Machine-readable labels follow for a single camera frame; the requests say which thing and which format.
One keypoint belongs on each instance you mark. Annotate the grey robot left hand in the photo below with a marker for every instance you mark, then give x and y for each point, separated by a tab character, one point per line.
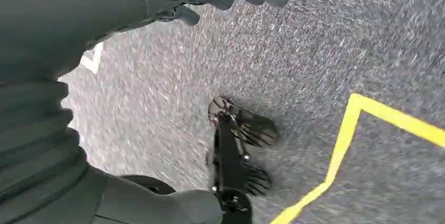
69	14

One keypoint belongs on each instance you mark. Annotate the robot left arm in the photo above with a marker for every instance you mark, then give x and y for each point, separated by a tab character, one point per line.
34	146

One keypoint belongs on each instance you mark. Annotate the black robot leg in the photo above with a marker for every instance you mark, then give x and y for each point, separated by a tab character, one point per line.
227	160

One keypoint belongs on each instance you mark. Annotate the black robot foot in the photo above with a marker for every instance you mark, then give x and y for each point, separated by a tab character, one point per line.
257	130
258	180

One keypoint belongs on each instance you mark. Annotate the yellow floor tape line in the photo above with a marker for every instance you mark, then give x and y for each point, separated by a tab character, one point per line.
342	142

